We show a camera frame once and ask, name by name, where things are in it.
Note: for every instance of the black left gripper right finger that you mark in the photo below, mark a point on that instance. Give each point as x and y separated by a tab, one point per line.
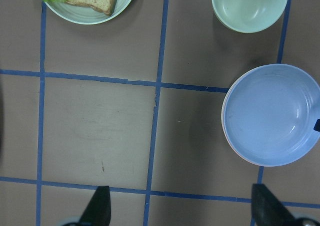
267	210

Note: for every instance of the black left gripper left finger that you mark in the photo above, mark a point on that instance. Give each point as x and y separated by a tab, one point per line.
98	210

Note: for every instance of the pink plate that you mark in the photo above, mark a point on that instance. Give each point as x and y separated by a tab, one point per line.
238	135

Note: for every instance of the blue plate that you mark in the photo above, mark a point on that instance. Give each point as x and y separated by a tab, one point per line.
280	105

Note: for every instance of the light green plate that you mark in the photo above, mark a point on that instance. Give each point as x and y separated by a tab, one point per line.
85	15

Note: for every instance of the light green bowl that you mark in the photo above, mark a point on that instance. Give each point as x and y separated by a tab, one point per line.
248	16

